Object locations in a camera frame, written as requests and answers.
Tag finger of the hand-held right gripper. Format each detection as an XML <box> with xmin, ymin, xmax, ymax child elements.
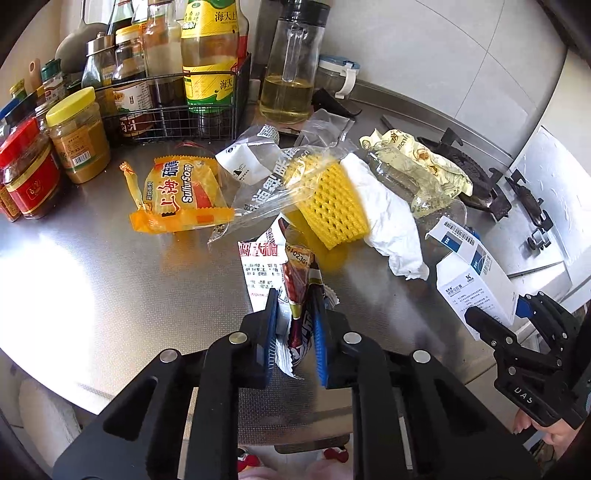
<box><xmin>464</xmin><ymin>306</ymin><xmax>561</xmax><ymax>370</ymax></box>
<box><xmin>517</xmin><ymin>291</ymin><xmax>580</xmax><ymax>356</ymax></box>

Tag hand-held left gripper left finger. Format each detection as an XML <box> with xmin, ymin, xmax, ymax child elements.
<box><xmin>53</xmin><ymin>288</ymin><xmax>280</xmax><ymax>480</ymax></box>

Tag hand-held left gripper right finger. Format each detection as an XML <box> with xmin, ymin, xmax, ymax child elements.
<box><xmin>308</xmin><ymin>286</ymin><xmax>541</xmax><ymax>480</ymax></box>

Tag white blue medicine box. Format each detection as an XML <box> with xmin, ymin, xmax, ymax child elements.
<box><xmin>425</xmin><ymin>215</ymin><xmax>520</xmax><ymax>342</ymax></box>

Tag dark red snack wrapper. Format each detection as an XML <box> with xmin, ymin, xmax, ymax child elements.
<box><xmin>276</xmin><ymin>242</ymin><xmax>340</xmax><ymax>380</ymax></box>

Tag white leaflet red print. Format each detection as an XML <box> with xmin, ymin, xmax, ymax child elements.
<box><xmin>237</xmin><ymin>217</ymin><xmax>296</xmax><ymax>315</ymax></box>

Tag yellow foam fruit net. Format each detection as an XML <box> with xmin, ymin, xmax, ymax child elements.
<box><xmin>281</xmin><ymin>154</ymin><xmax>370</xmax><ymax>252</ymax></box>

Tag clear printed plastic bag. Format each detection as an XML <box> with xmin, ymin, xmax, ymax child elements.
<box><xmin>207</xmin><ymin>143</ymin><xmax>361</xmax><ymax>250</ymax></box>

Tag white tissue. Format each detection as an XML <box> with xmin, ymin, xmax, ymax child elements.
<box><xmin>339</xmin><ymin>152</ymin><xmax>430</xmax><ymax>281</ymax></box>

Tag orange soap packet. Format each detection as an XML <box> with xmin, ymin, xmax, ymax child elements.
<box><xmin>128</xmin><ymin>154</ymin><xmax>236</xmax><ymax>234</ymax></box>

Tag clear plastic container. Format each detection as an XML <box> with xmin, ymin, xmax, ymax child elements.
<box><xmin>369</xmin><ymin>152</ymin><xmax>455</xmax><ymax>220</ymax></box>

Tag clear bag white label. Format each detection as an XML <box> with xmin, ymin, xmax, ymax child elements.
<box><xmin>215</xmin><ymin>124</ymin><xmax>284</xmax><ymax>185</ymax></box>

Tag cream printed wrapper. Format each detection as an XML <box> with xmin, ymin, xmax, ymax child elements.
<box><xmin>359</xmin><ymin>129</ymin><xmax>474</xmax><ymax>199</ymax></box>

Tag clear plastic wrap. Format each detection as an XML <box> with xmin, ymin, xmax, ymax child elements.
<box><xmin>298</xmin><ymin>108</ymin><xmax>358</xmax><ymax>148</ymax></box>

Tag person's right hand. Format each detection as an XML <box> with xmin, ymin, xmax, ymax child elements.
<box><xmin>513</xmin><ymin>408</ymin><xmax>577</xmax><ymax>462</ymax></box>

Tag steel gas stove top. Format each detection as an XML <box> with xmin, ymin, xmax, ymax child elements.
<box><xmin>381</xmin><ymin>115</ymin><xmax>573</xmax><ymax>278</ymax></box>

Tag small black burner grate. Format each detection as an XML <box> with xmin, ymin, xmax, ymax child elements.
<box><xmin>503</xmin><ymin>168</ymin><xmax>555</xmax><ymax>232</ymax></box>

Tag silver side panel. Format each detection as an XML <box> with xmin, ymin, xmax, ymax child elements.
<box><xmin>510</xmin><ymin>126</ymin><xmax>591</xmax><ymax>278</ymax></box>

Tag person's right leg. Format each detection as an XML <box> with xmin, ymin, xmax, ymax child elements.
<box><xmin>318</xmin><ymin>462</ymin><xmax>354</xmax><ymax>480</ymax></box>

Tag large black burner grate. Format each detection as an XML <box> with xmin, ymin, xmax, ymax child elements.
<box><xmin>416</xmin><ymin>129</ymin><xmax>513</xmax><ymax>220</ymax></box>

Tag black plastic object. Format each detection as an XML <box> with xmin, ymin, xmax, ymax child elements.
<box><xmin>313</xmin><ymin>88</ymin><xmax>362</xmax><ymax>121</ymax></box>

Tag white fluffy cloth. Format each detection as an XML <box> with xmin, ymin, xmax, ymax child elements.
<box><xmin>18</xmin><ymin>378</ymin><xmax>81</xmax><ymax>457</ymax></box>

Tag small container white clip lid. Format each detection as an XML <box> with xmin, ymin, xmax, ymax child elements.
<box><xmin>318</xmin><ymin>54</ymin><xmax>360</xmax><ymax>100</ymax></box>

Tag yellow label oil bottle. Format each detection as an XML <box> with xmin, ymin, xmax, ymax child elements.
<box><xmin>181</xmin><ymin>0</ymin><xmax>241</xmax><ymax>134</ymax></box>

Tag yellow lid jar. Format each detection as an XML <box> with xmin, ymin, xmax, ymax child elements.
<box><xmin>45</xmin><ymin>87</ymin><xmax>112</xmax><ymax>184</ymax></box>

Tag orange lid jar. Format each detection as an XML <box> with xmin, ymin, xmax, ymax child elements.
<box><xmin>113</xmin><ymin>25</ymin><xmax>155</xmax><ymax>134</ymax></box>

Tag dark vinegar bottle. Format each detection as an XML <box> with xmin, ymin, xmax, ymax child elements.
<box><xmin>143</xmin><ymin>0</ymin><xmax>185</xmax><ymax>130</ymax></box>

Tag red lid sauce jar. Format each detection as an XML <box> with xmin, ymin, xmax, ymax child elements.
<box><xmin>0</xmin><ymin>117</ymin><xmax>63</xmax><ymax>219</ymax></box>

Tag small red sauce jar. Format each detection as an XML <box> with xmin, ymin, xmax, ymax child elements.
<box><xmin>0</xmin><ymin>182</ymin><xmax>21</xmax><ymax>222</ymax></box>

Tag red sauce bottle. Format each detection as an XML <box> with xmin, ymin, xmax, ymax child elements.
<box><xmin>238</xmin><ymin>0</ymin><xmax>251</xmax><ymax>61</ymax></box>

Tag glass shaker metal top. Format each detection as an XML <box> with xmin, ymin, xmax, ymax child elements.
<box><xmin>82</xmin><ymin>34</ymin><xmax>116</xmax><ymax>116</ymax></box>

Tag green cap spice bottle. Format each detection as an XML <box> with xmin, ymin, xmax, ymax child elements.
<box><xmin>41</xmin><ymin>60</ymin><xmax>68</xmax><ymax>106</ymax></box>

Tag blue lid container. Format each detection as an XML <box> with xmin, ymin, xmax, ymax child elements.
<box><xmin>0</xmin><ymin>99</ymin><xmax>29</xmax><ymax>134</ymax></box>

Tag grey ladle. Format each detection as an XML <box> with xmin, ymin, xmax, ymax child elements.
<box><xmin>55</xmin><ymin>0</ymin><xmax>109</xmax><ymax>75</ymax></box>

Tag dark soy sauce bottle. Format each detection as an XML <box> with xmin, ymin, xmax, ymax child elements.
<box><xmin>107</xmin><ymin>0</ymin><xmax>134</xmax><ymax>35</ymax></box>

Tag black wire rack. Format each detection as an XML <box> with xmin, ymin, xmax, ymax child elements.
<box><xmin>99</xmin><ymin>53</ymin><xmax>252</xmax><ymax>139</ymax></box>

